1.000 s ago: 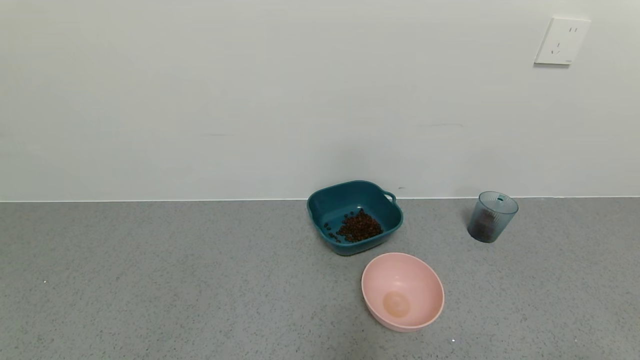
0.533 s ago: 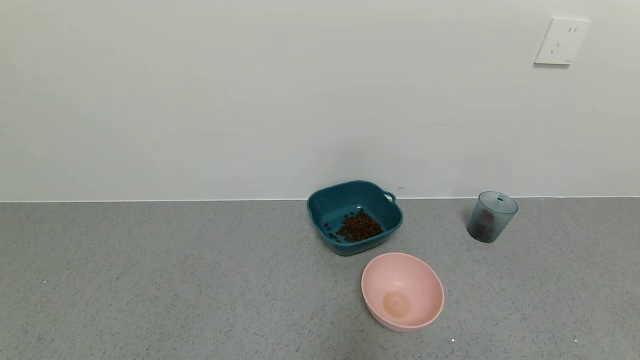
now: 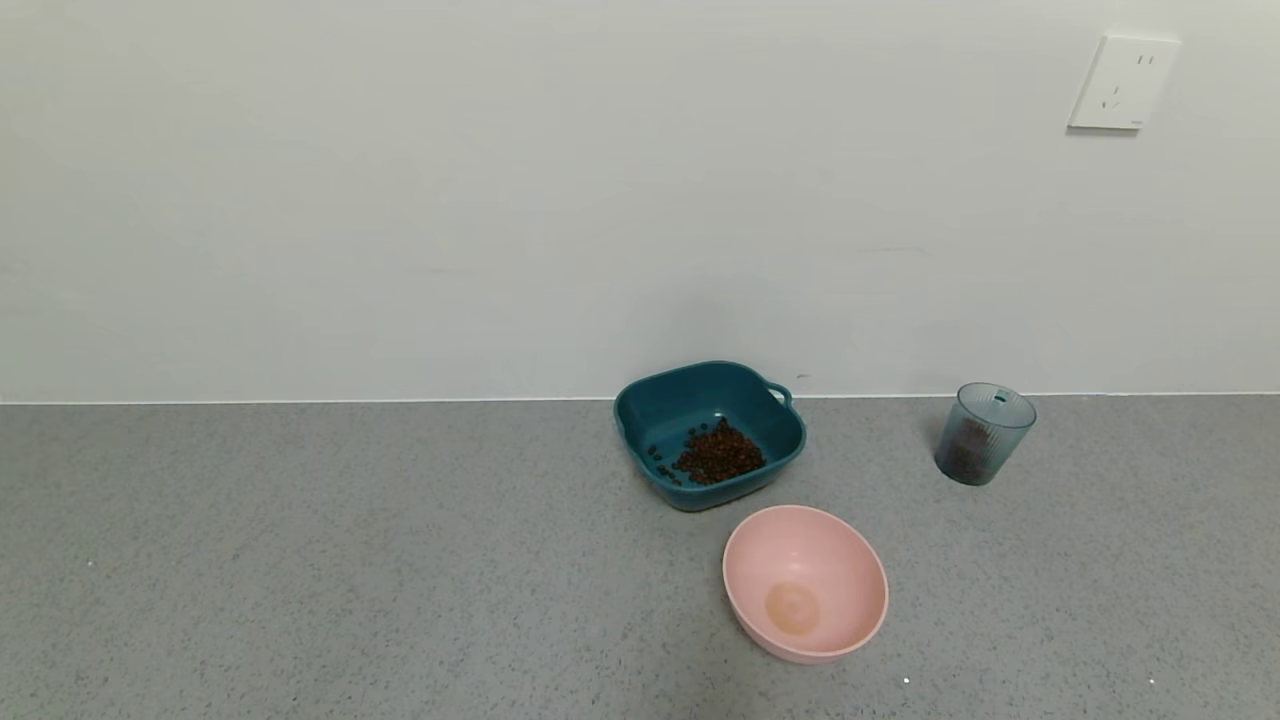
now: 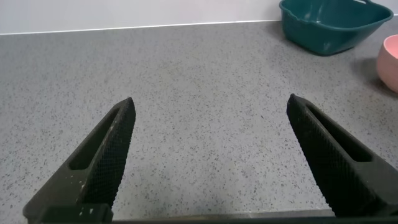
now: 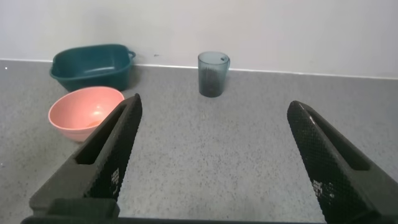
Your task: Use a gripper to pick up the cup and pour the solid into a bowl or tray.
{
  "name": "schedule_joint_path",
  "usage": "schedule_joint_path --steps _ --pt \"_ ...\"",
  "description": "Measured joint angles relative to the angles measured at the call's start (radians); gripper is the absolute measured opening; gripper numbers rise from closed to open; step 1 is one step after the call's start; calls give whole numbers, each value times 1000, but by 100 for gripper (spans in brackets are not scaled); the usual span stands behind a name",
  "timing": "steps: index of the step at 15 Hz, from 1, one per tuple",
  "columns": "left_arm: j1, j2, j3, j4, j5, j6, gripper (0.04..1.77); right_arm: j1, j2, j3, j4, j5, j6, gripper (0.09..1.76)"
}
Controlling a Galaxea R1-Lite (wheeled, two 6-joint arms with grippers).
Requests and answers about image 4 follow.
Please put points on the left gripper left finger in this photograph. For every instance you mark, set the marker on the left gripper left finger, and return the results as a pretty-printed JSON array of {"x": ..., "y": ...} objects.
[{"x": 105, "y": 168}]

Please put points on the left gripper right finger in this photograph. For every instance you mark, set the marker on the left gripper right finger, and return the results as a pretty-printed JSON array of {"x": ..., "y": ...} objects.
[{"x": 339, "y": 174}]

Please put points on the pink plastic bowl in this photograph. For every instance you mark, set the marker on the pink plastic bowl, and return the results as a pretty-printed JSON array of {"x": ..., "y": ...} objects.
[{"x": 388, "y": 67}]

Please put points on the teal square plastic basin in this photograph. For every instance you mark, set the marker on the teal square plastic basin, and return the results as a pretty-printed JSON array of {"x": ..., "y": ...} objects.
[{"x": 326, "y": 31}]

